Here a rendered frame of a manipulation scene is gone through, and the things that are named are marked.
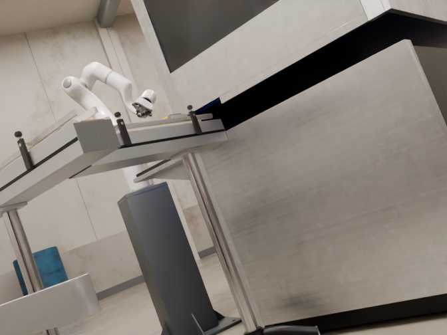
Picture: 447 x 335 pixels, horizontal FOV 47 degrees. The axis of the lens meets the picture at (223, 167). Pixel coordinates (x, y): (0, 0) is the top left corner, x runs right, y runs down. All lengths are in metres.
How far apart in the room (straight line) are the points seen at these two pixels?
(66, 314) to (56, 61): 7.93
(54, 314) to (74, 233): 6.96
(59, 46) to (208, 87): 7.49
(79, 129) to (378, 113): 0.94
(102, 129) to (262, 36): 0.79
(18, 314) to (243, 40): 1.24
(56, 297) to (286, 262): 0.87
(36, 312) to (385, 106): 1.29
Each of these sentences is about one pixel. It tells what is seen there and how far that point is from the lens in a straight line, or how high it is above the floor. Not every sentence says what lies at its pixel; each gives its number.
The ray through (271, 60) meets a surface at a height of 1.03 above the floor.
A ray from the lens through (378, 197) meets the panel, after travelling 1.80.
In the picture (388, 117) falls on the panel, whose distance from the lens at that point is 1.75.
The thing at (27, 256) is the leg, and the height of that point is 0.67.
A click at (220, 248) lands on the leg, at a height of 0.46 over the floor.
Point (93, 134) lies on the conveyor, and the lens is 1.40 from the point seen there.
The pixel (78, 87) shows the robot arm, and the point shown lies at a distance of 3.09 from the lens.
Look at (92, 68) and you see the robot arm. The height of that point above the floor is 1.63.
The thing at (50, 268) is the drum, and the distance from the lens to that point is 7.79.
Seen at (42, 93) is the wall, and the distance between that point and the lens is 9.14.
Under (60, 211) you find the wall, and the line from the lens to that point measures 8.67.
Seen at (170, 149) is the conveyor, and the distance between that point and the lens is 1.81.
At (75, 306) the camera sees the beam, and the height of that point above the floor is 0.47.
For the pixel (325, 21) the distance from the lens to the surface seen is 1.84.
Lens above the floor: 0.57
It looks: 5 degrees up
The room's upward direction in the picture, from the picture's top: 21 degrees counter-clockwise
